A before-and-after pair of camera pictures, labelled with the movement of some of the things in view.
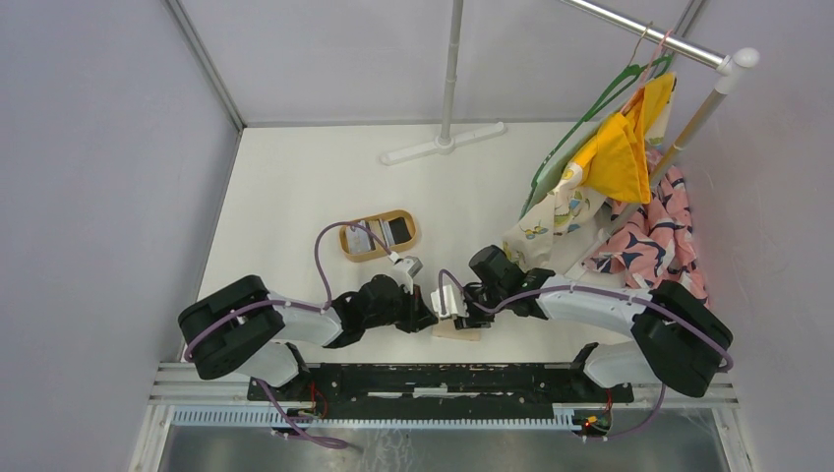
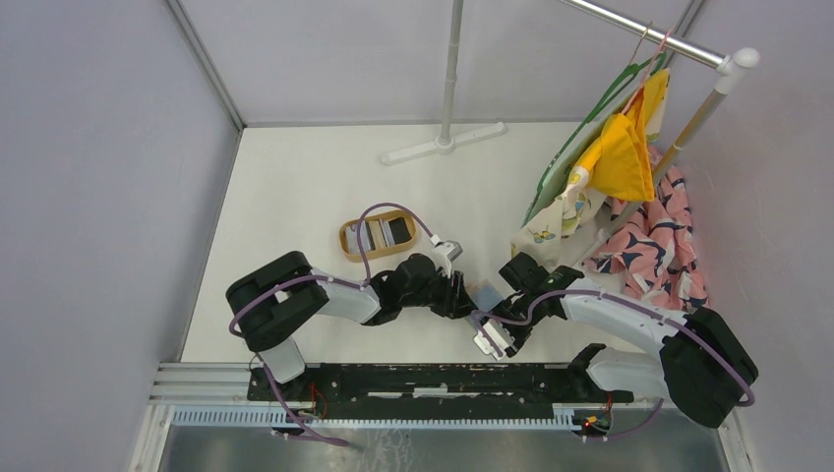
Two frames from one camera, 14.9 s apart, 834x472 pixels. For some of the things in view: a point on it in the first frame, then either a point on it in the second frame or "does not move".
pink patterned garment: [657, 244] does not move
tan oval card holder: [369, 256] does not move
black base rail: [437, 391] does not move
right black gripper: [473, 321] -> [519, 337]
